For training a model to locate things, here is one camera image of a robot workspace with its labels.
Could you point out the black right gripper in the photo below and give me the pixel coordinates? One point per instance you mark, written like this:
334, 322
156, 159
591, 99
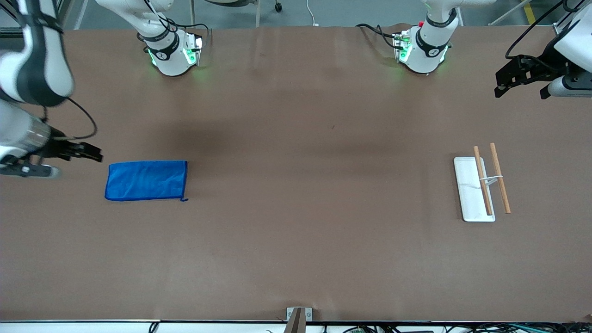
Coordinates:
56, 148

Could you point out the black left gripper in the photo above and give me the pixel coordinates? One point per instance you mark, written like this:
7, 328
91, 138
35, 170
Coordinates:
548, 65

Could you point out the blue microfiber towel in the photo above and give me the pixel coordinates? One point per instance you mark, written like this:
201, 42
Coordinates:
145, 180

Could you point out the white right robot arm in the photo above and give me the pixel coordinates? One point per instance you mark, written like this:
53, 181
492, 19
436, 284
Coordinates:
171, 60

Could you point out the white towel rack base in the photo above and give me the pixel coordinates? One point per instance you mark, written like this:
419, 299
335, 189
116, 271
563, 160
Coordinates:
469, 194

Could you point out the wooden rack rod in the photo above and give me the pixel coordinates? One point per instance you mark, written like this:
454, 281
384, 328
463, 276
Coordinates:
501, 180
482, 180

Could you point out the brown table cover sheet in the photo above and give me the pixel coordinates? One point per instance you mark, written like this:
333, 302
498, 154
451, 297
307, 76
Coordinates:
296, 185

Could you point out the black chair caster wheel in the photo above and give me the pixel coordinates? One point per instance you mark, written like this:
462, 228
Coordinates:
278, 7

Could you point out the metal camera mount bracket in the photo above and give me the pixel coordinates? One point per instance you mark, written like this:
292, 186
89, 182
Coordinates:
299, 317

